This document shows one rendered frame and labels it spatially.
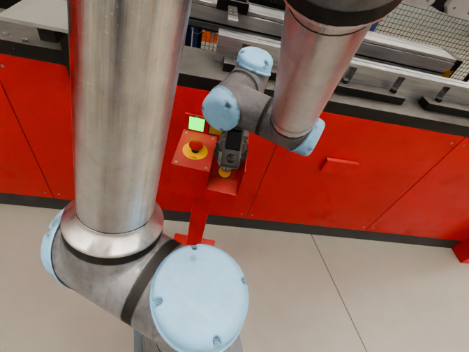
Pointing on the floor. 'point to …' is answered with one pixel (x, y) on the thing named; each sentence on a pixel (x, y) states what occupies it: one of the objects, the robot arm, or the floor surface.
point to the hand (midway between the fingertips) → (225, 170)
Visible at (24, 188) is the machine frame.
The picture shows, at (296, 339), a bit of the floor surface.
